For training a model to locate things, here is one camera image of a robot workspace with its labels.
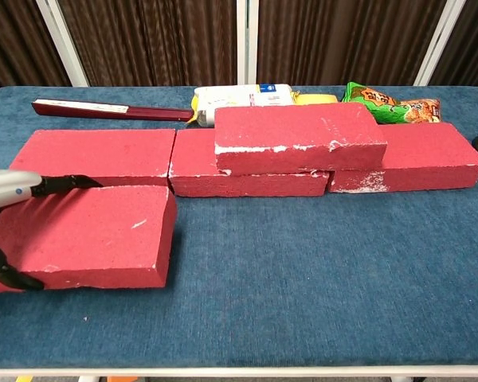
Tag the white tissue pack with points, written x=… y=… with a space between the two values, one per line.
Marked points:
x=239 y=97

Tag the yellow sponge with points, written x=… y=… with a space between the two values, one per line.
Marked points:
x=314 y=99

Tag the red brick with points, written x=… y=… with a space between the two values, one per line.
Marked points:
x=287 y=127
x=243 y=185
x=95 y=235
x=422 y=159
x=103 y=153

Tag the blue felt table mat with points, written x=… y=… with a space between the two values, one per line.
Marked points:
x=263 y=298

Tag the green snack bag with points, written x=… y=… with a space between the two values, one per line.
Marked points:
x=406 y=111

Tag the white table frame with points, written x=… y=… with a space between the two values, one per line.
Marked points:
x=223 y=373

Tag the white screen post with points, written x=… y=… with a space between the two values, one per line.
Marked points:
x=442 y=36
x=247 y=40
x=59 y=40

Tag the dark red folding fan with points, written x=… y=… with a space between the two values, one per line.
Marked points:
x=151 y=113

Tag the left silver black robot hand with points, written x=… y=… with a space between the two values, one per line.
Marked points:
x=8 y=189

